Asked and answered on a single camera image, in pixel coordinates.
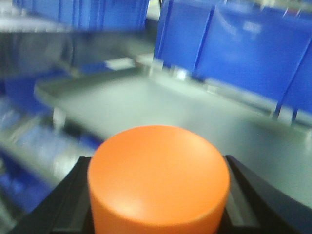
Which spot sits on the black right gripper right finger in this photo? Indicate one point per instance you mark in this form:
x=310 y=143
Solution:
x=256 y=207

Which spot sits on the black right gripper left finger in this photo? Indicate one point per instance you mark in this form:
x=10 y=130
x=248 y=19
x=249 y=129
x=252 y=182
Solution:
x=66 y=210

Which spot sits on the orange cylindrical capacitor 4680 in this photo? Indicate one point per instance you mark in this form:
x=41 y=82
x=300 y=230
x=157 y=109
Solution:
x=157 y=180

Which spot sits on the grey plastic tray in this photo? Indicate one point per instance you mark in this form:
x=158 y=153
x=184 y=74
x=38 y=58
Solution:
x=109 y=103

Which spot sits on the large blue plastic bin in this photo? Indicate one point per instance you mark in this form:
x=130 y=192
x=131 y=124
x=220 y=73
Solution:
x=262 y=46

